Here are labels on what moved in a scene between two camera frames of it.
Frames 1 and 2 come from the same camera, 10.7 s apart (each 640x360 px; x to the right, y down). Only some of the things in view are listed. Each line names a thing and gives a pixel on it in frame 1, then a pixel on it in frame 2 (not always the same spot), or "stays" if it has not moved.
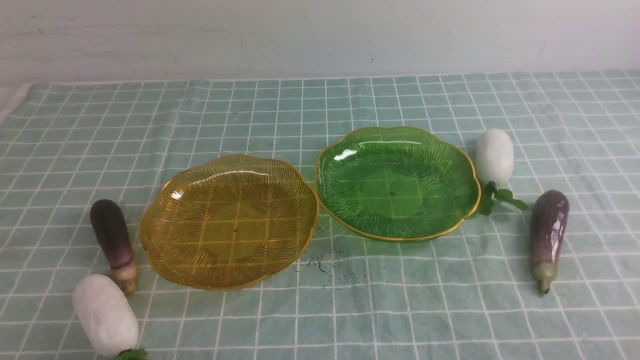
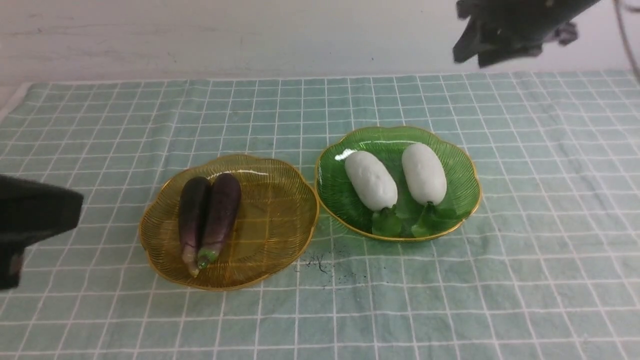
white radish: [106, 318] → [373, 186]
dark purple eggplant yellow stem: [109, 225] → [194, 206]
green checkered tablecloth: [469, 293] stays
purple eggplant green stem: [549, 215] → [224, 217]
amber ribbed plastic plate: [229, 224] stays
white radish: [494, 162] → [425, 177]
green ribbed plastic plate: [396, 184] stays
